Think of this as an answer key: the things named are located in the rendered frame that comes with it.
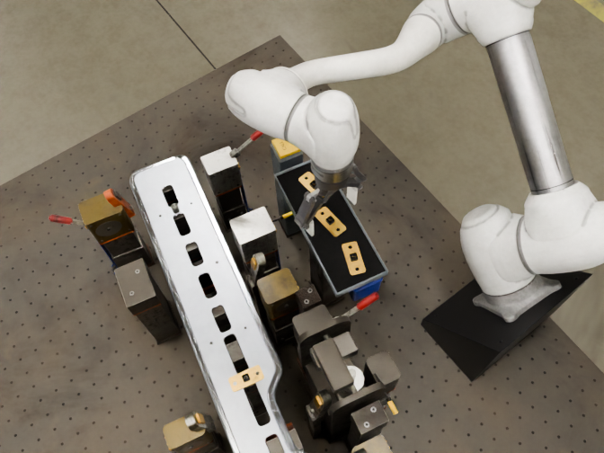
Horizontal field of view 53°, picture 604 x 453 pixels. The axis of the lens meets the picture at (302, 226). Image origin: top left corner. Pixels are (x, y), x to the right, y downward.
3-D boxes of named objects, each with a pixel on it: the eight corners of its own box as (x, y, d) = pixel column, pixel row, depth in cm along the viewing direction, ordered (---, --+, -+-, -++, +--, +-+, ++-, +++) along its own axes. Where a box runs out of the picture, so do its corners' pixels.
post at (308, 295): (299, 339, 183) (294, 291, 147) (315, 333, 184) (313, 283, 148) (306, 354, 181) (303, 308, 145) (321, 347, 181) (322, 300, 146)
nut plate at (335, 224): (313, 215, 150) (313, 212, 149) (324, 206, 151) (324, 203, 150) (335, 237, 147) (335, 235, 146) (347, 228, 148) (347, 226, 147)
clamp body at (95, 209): (108, 261, 197) (66, 206, 165) (148, 244, 200) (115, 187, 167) (115, 282, 194) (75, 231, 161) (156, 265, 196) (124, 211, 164)
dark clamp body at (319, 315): (296, 359, 180) (289, 316, 146) (331, 342, 182) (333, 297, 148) (306, 381, 177) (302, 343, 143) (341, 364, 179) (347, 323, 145)
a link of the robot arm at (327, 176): (300, 150, 123) (301, 166, 128) (329, 179, 120) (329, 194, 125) (334, 127, 126) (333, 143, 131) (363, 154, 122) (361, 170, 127)
